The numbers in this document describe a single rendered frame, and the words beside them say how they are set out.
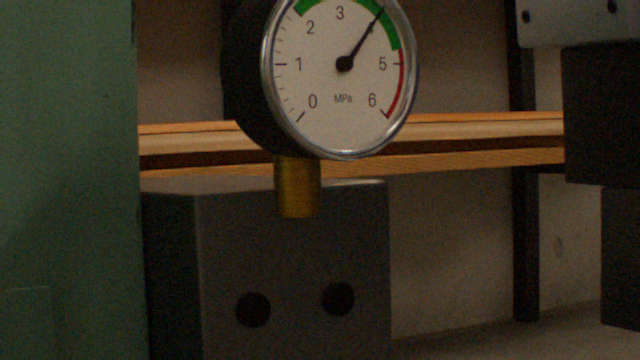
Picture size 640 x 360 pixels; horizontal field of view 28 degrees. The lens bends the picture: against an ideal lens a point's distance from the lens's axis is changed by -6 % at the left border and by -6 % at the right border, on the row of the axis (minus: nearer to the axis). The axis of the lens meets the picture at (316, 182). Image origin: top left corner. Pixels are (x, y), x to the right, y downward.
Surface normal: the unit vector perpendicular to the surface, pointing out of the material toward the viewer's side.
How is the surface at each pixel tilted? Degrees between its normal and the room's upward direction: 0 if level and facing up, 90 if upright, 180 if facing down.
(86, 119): 90
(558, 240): 90
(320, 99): 90
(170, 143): 91
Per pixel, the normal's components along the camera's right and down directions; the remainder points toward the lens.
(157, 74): 0.59, 0.02
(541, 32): -0.93, 0.05
